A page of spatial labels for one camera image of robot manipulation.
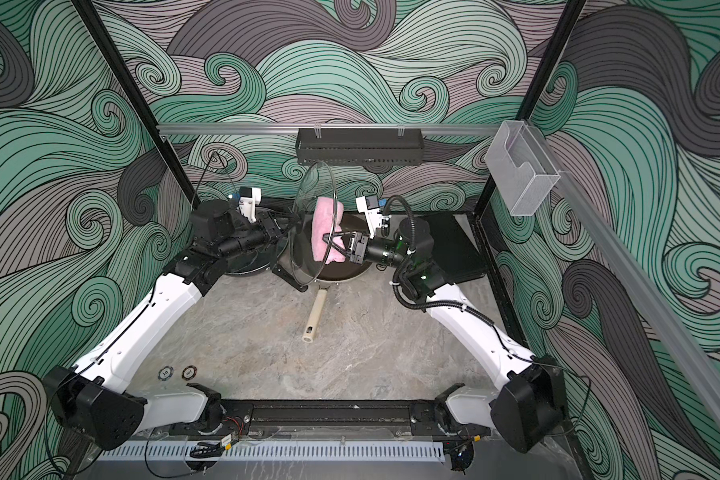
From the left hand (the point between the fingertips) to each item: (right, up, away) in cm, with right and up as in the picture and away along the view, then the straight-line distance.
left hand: (297, 215), depth 67 cm
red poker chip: (-33, -43, +14) cm, 56 cm away
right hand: (+6, -6, -5) cm, 10 cm away
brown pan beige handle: (+2, -27, +13) cm, 30 cm away
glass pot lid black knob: (-1, +18, +51) cm, 54 cm away
